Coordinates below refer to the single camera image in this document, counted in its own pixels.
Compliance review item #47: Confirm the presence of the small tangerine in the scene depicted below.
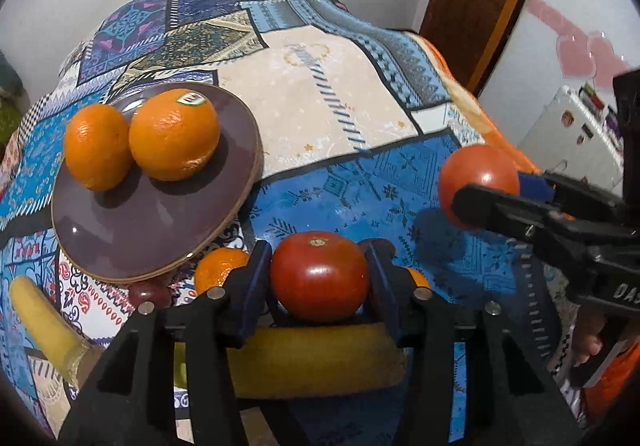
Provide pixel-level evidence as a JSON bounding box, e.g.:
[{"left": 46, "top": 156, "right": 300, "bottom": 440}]
[{"left": 406, "top": 267, "right": 431, "bottom": 289}]

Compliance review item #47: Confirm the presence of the orange-red tomato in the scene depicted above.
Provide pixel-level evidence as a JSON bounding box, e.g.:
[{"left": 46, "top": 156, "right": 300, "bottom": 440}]
[{"left": 437, "top": 143, "right": 520, "bottom": 229}]

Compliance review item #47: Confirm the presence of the small mandarin orange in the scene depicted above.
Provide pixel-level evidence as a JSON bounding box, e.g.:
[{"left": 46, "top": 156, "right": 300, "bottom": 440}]
[{"left": 193, "top": 247, "right": 250, "bottom": 294}]

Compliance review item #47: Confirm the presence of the dark red tomato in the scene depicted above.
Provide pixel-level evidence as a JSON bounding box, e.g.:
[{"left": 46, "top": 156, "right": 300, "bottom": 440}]
[{"left": 270, "top": 231, "right": 370, "bottom": 323}]

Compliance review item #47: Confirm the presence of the green-yellow sugarcane piece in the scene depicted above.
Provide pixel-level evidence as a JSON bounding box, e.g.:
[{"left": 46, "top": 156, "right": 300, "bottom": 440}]
[{"left": 172, "top": 322, "right": 409, "bottom": 400}]

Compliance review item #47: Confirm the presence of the small dark red plum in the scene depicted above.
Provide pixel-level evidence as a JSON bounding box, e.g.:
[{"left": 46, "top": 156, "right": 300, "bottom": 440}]
[{"left": 128, "top": 278, "right": 171, "bottom": 308}]

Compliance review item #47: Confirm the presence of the right hand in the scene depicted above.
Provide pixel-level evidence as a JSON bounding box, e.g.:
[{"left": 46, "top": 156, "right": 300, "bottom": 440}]
[{"left": 572, "top": 306, "right": 606, "bottom": 364}]

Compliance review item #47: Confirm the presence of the white sticker covered appliance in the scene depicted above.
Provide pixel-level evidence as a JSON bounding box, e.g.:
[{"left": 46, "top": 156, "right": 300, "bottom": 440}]
[{"left": 518, "top": 85, "right": 623, "bottom": 191}]

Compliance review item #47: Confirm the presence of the dark purple plate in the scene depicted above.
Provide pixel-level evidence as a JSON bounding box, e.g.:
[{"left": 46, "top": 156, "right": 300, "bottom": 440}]
[{"left": 50, "top": 82, "right": 262, "bottom": 283}]

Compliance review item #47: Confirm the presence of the patchwork patterned blanket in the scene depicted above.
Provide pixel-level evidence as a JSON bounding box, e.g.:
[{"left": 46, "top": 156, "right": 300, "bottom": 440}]
[{"left": 0, "top": 0, "right": 586, "bottom": 444}]

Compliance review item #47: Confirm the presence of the orange with sticker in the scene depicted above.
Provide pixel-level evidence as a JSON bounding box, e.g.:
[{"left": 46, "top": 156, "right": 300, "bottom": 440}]
[{"left": 129, "top": 88, "right": 221, "bottom": 181}]

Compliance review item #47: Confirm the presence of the plain orange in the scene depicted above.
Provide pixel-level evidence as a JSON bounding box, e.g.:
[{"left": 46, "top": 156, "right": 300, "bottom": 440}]
[{"left": 63, "top": 103, "right": 134, "bottom": 192}]

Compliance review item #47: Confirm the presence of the green patterned box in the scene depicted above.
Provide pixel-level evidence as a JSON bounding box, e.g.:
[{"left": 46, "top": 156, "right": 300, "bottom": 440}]
[{"left": 0, "top": 98, "right": 22, "bottom": 146}]

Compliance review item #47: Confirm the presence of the dark green pillow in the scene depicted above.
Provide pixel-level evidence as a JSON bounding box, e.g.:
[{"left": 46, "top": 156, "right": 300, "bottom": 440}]
[{"left": 0, "top": 52, "right": 23, "bottom": 98}]

